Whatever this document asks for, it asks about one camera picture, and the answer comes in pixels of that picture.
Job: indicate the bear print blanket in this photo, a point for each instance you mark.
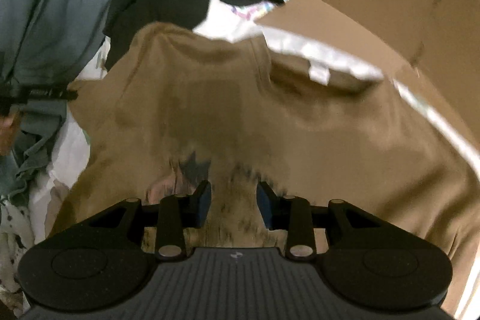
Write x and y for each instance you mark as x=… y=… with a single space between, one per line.
x=292 y=42

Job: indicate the black clothes pile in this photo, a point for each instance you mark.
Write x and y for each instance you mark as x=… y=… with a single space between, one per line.
x=168 y=1

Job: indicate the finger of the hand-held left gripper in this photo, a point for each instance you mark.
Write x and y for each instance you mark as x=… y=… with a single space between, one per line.
x=41 y=95

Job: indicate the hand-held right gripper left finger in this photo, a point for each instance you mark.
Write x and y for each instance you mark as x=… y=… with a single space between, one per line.
x=204 y=203

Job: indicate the grey garment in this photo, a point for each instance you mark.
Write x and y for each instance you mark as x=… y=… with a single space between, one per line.
x=56 y=12

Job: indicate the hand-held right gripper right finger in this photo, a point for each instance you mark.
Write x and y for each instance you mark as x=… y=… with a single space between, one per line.
x=264 y=205

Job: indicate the person's left hand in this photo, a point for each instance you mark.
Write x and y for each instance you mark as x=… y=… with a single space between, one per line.
x=7 y=136

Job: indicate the brown shirt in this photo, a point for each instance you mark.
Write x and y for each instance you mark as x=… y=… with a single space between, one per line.
x=225 y=110

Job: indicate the spotted white cloth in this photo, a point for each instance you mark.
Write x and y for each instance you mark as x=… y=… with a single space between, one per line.
x=15 y=226

